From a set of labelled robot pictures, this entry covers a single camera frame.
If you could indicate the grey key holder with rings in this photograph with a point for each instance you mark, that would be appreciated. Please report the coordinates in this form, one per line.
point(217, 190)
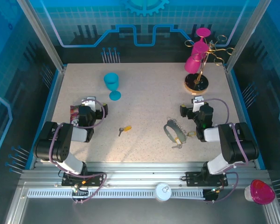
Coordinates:
point(169, 135)

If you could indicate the key with yellow tag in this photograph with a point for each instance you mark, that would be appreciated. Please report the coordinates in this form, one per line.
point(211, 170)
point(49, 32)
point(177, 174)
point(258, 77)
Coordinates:
point(127, 128)

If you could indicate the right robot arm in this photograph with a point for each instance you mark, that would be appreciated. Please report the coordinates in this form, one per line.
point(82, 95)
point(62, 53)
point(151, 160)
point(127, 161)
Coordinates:
point(238, 144)

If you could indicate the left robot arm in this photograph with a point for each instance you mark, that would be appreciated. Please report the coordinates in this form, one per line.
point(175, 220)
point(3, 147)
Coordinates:
point(58, 144)

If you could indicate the purple snack bag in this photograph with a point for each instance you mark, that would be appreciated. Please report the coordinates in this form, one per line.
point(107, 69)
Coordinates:
point(74, 114)

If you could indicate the key with white tag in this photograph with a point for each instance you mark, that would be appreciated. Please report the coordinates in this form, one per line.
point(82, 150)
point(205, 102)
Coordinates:
point(191, 134)
point(177, 140)

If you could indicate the teal plastic goblet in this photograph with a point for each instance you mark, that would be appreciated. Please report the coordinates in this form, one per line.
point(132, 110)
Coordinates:
point(111, 81)

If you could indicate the pink plastic goblet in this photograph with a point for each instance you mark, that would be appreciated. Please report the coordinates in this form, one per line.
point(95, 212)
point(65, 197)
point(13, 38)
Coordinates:
point(192, 64)
point(201, 47)

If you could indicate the white round cylinder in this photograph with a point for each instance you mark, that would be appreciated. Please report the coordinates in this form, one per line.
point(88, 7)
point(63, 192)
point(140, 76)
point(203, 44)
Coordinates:
point(163, 193)

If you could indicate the pink cup outside table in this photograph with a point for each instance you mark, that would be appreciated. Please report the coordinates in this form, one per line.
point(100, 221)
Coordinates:
point(261, 191)

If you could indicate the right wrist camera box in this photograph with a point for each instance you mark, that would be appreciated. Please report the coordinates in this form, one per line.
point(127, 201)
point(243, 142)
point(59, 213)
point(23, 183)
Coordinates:
point(197, 102)

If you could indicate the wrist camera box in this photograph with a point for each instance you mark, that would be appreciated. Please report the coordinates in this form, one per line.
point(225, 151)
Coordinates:
point(197, 102)
point(87, 102)

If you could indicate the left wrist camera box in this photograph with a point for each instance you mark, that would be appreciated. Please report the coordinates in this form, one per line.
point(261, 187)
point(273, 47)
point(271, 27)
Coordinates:
point(87, 102)

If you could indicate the aluminium side rail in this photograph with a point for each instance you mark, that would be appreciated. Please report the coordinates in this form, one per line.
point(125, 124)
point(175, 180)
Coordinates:
point(234, 98)
point(57, 88)

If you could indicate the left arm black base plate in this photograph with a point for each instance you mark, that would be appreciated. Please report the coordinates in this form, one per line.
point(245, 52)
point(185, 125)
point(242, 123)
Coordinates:
point(98, 178)

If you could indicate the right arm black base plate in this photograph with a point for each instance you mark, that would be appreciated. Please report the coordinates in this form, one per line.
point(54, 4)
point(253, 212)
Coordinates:
point(192, 178)

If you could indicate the aluminium mounting rail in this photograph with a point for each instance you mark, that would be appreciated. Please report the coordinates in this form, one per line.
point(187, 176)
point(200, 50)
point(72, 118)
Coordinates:
point(142, 172)

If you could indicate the aluminium frame post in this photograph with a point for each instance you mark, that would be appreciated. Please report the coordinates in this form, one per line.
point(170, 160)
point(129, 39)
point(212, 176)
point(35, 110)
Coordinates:
point(40, 35)
point(245, 35)

